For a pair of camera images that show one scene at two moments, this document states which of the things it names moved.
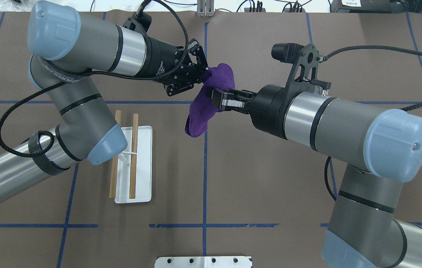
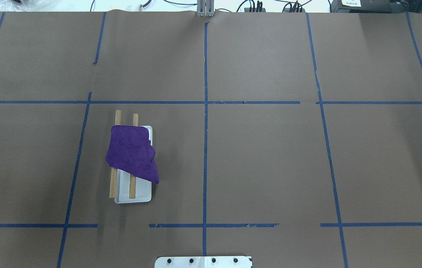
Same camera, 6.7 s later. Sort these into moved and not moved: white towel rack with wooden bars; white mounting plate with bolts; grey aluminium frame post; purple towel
Moved: purple towel
Not moved: grey aluminium frame post; white mounting plate with bolts; white towel rack with wooden bars
